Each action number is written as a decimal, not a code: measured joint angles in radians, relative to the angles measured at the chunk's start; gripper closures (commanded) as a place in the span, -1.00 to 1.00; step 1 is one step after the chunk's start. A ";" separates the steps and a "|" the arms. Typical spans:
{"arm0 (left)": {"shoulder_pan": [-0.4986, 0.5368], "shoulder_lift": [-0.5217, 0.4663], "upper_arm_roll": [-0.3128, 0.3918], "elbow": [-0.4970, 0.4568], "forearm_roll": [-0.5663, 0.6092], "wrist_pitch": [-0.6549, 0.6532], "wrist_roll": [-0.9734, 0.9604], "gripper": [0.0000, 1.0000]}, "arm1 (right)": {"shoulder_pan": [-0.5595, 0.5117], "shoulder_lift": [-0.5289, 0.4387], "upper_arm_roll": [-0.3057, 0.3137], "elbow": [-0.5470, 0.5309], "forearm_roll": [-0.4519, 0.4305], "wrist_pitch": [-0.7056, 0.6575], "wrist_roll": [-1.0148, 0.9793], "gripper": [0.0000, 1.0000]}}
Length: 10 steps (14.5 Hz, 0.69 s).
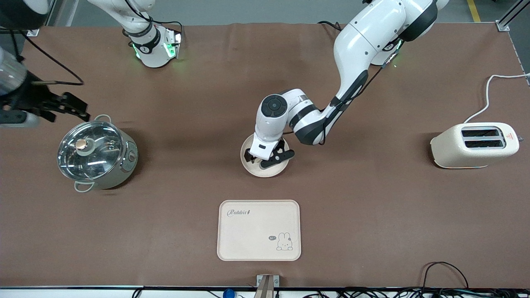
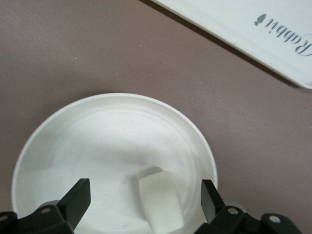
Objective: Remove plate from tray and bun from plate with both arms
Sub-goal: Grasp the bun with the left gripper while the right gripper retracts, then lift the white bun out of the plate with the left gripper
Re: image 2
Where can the pale rectangular bun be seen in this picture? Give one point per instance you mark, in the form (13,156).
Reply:
(161,202)

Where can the cream round plate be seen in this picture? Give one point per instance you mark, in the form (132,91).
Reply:
(97,146)

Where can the cream rabbit print tray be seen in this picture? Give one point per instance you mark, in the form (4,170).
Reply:
(243,26)

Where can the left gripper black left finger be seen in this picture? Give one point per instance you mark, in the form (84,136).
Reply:
(61,214)

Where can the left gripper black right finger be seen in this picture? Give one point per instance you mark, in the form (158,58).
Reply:
(234,221)

